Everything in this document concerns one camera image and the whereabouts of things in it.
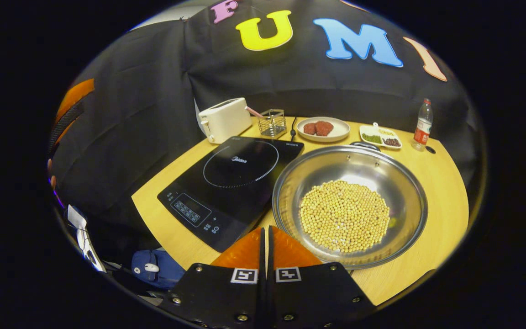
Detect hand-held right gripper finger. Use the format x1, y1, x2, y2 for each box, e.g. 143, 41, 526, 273
268, 225, 377, 329
160, 225, 267, 329

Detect pile of soybeans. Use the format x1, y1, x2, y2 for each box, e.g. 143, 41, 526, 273
300, 180, 390, 253

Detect black induction cooktop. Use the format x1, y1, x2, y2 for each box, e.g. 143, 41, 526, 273
157, 136, 305, 253

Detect stainless steel pot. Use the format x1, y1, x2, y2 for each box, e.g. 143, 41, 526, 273
272, 142, 429, 270

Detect blue bag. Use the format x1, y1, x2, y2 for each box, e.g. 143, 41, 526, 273
131, 248, 186, 290

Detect white toaster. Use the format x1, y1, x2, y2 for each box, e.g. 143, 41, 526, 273
198, 97, 253, 144

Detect white round plate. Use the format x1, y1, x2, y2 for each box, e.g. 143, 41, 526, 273
296, 117, 351, 143

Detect white divided dish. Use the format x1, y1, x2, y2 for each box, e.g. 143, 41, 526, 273
359, 122, 402, 150

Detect plastic water bottle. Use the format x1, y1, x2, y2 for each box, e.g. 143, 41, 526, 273
411, 98, 433, 152

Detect wire mesh basket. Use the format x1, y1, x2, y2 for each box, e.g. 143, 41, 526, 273
258, 109, 287, 139

